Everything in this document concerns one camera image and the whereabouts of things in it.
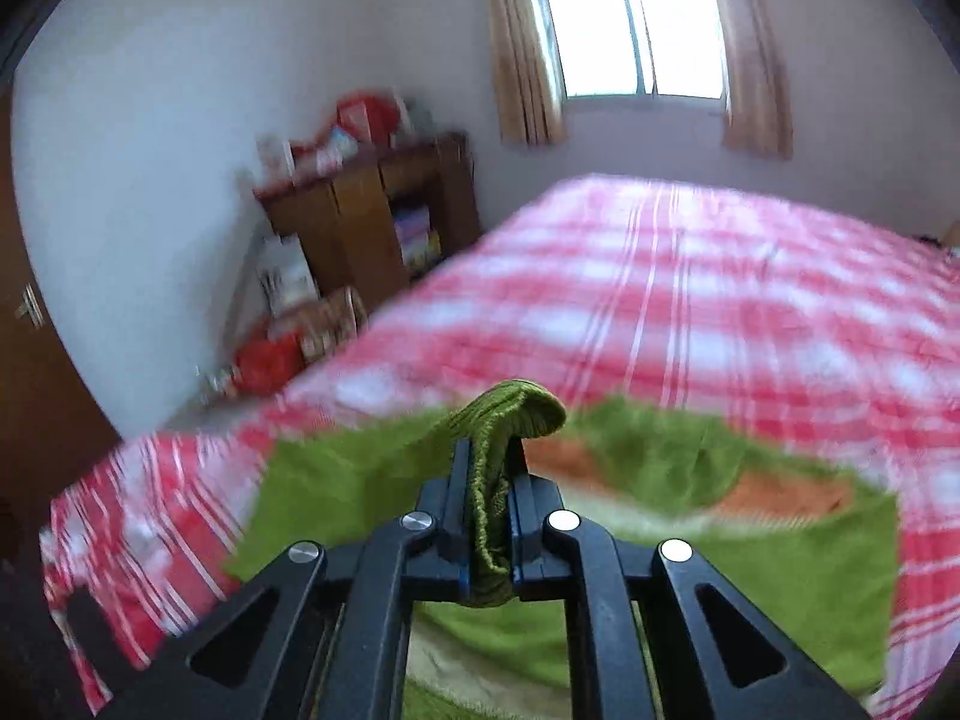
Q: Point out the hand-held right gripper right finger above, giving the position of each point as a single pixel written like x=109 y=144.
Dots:
x=525 y=525

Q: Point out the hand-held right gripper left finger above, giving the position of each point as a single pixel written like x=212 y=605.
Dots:
x=450 y=510

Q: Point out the green knit sweater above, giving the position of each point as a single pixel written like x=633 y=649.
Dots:
x=750 y=592

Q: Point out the patterned gift bag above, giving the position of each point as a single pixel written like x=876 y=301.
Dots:
x=334 y=322

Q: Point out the red plastic bag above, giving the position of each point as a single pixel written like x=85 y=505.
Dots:
x=266 y=364

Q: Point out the red plaid bed sheet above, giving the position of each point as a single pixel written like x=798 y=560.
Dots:
x=675 y=300

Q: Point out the stack of books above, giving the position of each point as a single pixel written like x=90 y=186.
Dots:
x=416 y=236

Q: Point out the white paper bag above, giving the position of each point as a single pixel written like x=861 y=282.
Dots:
x=289 y=277

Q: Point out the brown wooden desk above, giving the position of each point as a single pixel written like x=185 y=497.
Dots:
x=352 y=225

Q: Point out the red and white packet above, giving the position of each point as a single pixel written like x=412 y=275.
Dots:
x=326 y=148

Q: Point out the red gift box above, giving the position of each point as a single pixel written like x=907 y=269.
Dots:
x=367 y=118

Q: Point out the brown wooden door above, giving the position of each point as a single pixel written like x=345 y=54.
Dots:
x=37 y=405

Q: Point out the beige curtain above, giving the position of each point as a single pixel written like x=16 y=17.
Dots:
x=754 y=90
x=517 y=75

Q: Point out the window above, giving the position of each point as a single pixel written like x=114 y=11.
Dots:
x=600 y=30

